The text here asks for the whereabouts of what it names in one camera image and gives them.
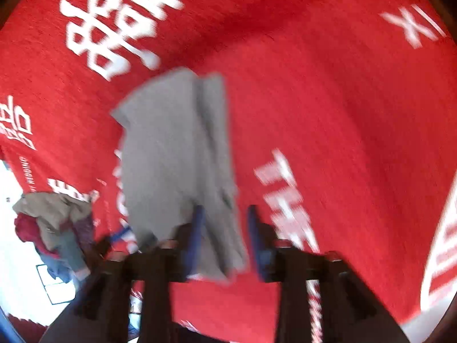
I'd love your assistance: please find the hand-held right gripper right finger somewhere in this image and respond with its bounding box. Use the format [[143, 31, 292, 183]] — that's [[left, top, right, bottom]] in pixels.
[[248, 204, 411, 343]]

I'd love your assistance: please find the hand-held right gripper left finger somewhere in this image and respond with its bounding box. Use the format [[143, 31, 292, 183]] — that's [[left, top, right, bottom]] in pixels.
[[39, 205, 206, 343]]

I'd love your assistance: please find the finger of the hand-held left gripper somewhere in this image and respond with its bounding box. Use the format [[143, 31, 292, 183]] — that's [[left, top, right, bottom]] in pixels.
[[96, 227, 136, 258]]

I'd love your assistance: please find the small grey cloth garment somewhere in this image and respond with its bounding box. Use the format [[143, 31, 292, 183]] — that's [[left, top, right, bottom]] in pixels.
[[111, 67, 250, 286]]

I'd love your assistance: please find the pile of mixed clothes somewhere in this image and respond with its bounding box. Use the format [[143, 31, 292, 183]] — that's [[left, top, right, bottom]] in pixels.
[[12, 191, 95, 251]]

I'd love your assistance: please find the purple garment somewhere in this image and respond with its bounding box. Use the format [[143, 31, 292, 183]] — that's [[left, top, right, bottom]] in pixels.
[[73, 214, 96, 254]]

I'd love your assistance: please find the blue denim garment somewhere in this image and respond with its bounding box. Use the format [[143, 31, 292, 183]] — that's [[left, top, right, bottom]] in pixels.
[[37, 229, 91, 282]]

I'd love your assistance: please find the dark red garment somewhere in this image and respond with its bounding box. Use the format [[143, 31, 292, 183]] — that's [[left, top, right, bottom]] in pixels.
[[14, 214, 59, 258]]

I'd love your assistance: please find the red printed mat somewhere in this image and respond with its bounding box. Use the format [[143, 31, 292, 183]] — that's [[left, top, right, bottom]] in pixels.
[[0, 0, 457, 343]]

